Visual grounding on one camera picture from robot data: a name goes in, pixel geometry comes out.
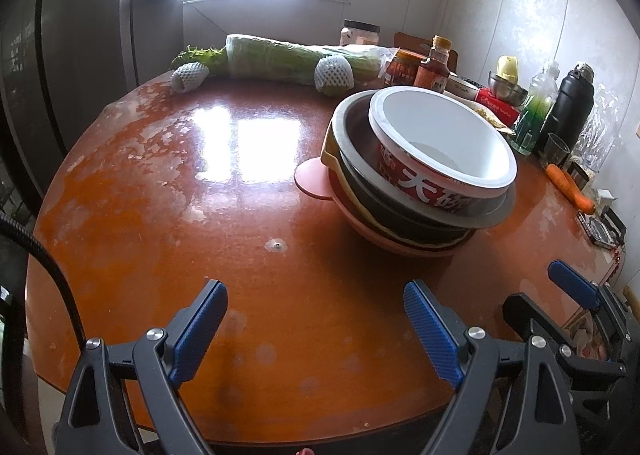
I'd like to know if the clear jar with dark lid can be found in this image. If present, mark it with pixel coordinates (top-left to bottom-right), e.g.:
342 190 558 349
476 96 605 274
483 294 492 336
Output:
340 20 382 46

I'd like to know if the glass cup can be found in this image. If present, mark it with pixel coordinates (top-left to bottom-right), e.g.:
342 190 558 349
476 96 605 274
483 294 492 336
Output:
541 132 572 168

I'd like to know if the wrapped napa cabbage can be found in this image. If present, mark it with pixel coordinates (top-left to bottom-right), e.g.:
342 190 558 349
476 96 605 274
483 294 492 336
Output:
225 34 388 86

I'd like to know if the shallow steel pan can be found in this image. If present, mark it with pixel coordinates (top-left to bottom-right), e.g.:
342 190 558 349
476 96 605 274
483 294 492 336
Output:
340 155 476 248

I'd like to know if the black thermos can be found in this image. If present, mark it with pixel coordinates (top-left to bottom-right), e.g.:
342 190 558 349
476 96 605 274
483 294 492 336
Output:
537 62 596 156

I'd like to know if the fruit in foam net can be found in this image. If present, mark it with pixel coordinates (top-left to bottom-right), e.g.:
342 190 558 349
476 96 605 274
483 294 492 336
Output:
171 61 210 94
314 56 356 96

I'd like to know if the green lettuce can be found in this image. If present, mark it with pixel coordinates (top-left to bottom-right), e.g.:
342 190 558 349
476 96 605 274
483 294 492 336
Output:
172 45 228 76

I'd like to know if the carrot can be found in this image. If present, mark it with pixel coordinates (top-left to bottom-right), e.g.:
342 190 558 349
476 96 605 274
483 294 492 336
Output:
545 163 597 216

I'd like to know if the red box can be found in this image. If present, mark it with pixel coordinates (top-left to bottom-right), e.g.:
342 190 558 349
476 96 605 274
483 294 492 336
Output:
475 87 522 128

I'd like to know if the black tool case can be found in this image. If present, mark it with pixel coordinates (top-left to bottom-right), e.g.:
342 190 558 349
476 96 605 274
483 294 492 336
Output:
575 207 628 250

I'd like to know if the dark refrigerator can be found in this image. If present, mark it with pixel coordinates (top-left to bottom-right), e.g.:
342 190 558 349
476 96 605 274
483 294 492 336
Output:
0 0 183 216

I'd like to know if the orange plastic plate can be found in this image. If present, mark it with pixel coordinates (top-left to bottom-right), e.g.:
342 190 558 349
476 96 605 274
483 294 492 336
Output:
294 157 466 258

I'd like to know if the green liquid plastic bottle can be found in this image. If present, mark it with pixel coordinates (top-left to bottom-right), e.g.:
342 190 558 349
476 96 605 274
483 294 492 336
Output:
511 60 561 156

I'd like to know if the black cable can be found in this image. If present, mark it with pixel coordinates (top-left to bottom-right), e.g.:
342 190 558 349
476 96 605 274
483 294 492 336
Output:
0 212 88 351

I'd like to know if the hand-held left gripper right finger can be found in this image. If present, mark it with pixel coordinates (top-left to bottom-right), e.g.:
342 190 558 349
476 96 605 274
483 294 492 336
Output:
403 280 583 455

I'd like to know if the yellow plastic container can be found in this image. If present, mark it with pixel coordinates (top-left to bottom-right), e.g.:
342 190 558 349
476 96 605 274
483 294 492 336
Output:
496 55 517 83

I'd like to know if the small steel cup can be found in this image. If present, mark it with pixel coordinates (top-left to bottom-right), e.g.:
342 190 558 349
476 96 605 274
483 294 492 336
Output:
570 162 593 188

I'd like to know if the wooden cutting board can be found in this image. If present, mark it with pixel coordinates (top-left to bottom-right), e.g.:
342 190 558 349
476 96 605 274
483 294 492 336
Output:
393 32 458 73

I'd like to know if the pink patterned cloth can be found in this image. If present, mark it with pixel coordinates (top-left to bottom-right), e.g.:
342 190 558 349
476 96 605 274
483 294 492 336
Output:
570 310 613 361

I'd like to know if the clear plastic bag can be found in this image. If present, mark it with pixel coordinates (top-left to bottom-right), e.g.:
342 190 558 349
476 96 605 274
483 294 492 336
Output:
570 85 626 180

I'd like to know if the red sauce jar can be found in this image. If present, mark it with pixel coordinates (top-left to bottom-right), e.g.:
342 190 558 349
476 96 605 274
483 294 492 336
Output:
384 49 426 88

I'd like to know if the white paper bowl red print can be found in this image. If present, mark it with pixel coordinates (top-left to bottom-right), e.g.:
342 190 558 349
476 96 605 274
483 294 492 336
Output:
375 142 518 216
369 86 518 188

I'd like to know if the small steel bowl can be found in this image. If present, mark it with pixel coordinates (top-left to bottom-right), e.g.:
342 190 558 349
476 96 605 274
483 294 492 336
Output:
488 71 529 104

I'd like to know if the white dish of food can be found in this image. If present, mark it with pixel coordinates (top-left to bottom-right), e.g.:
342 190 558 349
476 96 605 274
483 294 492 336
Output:
472 102 516 138

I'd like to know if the white ceramic bowl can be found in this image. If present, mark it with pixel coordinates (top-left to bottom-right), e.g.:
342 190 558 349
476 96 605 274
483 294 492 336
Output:
446 72 488 100

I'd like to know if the brown sauce bottle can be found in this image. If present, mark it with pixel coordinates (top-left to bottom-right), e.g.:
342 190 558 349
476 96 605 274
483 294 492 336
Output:
414 35 453 93

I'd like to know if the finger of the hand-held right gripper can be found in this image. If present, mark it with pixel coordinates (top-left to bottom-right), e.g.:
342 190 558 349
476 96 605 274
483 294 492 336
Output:
502 292 627 388
547 260 632 361

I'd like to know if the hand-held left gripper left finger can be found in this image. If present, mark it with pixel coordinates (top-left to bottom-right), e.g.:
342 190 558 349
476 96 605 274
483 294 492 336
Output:
52 280 229 455

